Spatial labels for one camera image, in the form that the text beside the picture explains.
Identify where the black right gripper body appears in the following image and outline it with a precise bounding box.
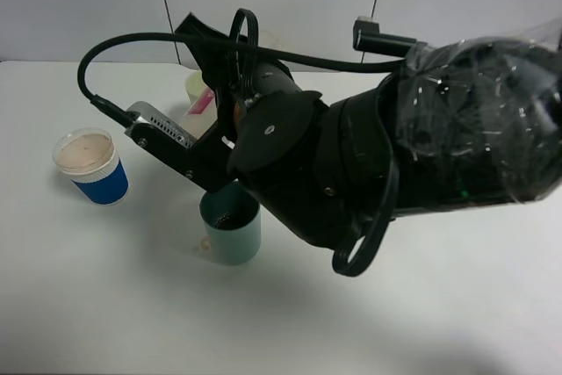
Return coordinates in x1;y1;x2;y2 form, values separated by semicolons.
189;86;241;192

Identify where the blue paper cup with lid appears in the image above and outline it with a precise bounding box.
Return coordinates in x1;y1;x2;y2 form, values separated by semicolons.
52;127;129;206

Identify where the black camera cable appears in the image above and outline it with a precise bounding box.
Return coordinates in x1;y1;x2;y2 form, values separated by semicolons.
77;8;407;126

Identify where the teal green plastic cup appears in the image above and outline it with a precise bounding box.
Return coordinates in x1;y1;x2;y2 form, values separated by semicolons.
199;182;262;266

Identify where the pale yellow-green plastic cup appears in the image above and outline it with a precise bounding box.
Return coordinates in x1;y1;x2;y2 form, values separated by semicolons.
184;70;208;105

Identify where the clear plastic drink bottle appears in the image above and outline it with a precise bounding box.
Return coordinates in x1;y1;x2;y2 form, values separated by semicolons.
179;88;217;139

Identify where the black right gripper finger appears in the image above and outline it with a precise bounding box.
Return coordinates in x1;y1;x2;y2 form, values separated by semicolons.
174;12;246;94

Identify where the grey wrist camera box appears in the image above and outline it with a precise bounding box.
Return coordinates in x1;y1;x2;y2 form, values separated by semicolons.
124;101;198;174

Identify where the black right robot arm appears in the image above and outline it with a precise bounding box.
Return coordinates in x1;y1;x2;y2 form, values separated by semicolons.
177;10;561;277

